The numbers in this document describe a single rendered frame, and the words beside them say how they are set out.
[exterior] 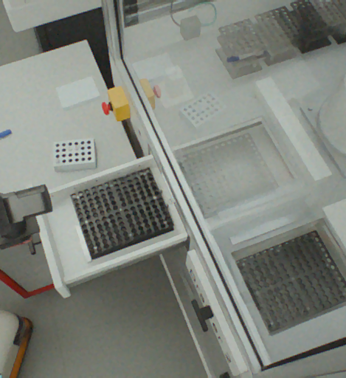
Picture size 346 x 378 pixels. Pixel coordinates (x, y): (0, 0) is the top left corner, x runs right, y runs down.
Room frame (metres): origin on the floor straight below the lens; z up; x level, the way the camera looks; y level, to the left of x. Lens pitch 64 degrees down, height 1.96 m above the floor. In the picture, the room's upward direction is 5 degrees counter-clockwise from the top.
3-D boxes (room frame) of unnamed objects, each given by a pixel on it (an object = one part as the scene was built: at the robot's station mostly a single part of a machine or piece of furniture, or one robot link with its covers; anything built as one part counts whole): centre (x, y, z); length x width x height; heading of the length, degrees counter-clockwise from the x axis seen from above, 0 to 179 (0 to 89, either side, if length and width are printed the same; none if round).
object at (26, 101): (0.80, 0.34, 0.38); 0.62 x 0.58 x 0.76; 15
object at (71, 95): (0.94, 0.18, 0.77); 0.13 x 0.09 x 0.02; 106
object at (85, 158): (0.70, 0.19, 0.78); 0.12 x 0.08 x 0.04; 90
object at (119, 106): (0.80, 0.05, 0.88); 0.07 x 0.05 x 0.07; 15
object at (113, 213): (0.45, 0.06, 0.87); 0.22 x 0.18 x 0.06; 105
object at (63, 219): (0.46, 0.05, 0.86); 0.40 x 0.26 x 0.06; 105
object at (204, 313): (0.18, -0.11, 0.91); 0.07 x 0.04 x 0.01; 15
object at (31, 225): (0.36, 0.28, 1.11); 0.10 x 0.07 x 0.07; 106
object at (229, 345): (0.18, -0.14, 0.87); 0.29 x 0.02 x 0.11; 15
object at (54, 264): (0.40, 0.25, 0.87); 0.29 x 0.02 x 0.11; 15
